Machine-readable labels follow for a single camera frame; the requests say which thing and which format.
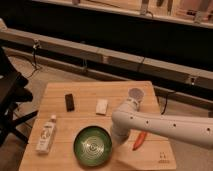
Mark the green ceramic bowl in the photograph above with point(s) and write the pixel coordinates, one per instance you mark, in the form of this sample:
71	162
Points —
92	146

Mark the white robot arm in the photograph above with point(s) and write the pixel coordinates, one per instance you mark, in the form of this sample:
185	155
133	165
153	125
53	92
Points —
193	130

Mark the white rectangular block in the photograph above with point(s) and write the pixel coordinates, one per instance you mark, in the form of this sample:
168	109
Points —
101	106

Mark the white plastic cup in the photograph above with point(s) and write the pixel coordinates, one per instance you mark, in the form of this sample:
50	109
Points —
137	95

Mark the black rectangular block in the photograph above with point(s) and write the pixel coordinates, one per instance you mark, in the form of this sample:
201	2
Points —
69	102

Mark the orange carrot toy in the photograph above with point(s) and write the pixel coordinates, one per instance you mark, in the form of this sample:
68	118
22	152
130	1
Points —
140	139

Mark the white plastic bottle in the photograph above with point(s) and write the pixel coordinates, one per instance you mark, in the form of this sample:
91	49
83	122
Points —
46	137

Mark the black chair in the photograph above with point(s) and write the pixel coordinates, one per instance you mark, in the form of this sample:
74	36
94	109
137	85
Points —
12	90

